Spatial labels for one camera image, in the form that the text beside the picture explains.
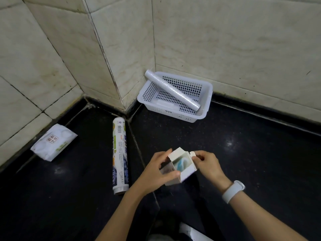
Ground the person's left hand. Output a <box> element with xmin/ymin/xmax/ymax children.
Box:
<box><xmin>132</xmin><ymin>148</ymin><xmax>181</xmax><ymax>197</ymax></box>

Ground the person's right hand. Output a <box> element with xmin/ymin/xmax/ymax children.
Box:
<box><xmin>193</xmin><ymin>150</ymin><xmax>233</xmax><ymax>194</ymax></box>

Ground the small white cardboard box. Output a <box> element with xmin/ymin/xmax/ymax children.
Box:
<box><xmin>159</xmin><ymin>147</ymin><xmax>199</xmax><ymax>186</ymax></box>

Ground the person's right forearm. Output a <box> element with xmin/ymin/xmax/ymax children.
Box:
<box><xmin>229</xmin><ymin>191</ymin><xmax>309</xmax><ymax>241</ymax></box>

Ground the person's left forearm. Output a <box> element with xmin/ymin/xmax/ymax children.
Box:
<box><xmin>95</xmin><ymin>184</ymin><xmax>151</xmax><ymax>241</ymax></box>

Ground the blue and white packet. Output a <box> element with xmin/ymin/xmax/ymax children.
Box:
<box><xmin>174</xmin><ymin>158</ymin><xmax>191</xmax><ymax>172</ymax></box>

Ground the white wristband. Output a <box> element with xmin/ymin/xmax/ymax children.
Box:
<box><xmin>222</xmin><ymin>180</ymin><xmax>246</xmax><ymax>204</ymax></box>

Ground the white perforated plastic basket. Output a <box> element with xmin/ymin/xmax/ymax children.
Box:
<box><xmin>137</xmin><ymin>71</ymin><xmax>213</xmax><ymax>123</ymax></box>

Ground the printed plastic bag roll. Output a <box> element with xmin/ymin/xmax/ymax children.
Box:
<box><xmin>112</xmin><ymin>117</ymin><xmax>130</xmax><ymax>195</ymax></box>

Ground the white paper piece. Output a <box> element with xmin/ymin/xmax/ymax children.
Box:
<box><xmin>179</xmin><ymin>222</ymin><xmax>214</xmax><ymax>241</ymax></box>

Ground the clear plastic wrap roll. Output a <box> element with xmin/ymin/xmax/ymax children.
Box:
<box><xmin>144</xmin><ymin>70</ymin><xmax>201</xmax><ymax>112</ymax></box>

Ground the white wet wipes packet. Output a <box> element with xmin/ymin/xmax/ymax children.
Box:
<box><xmin>30</xmin><ymin>124</ymin><xmax>78</xmax><ymax>162</ymax></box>

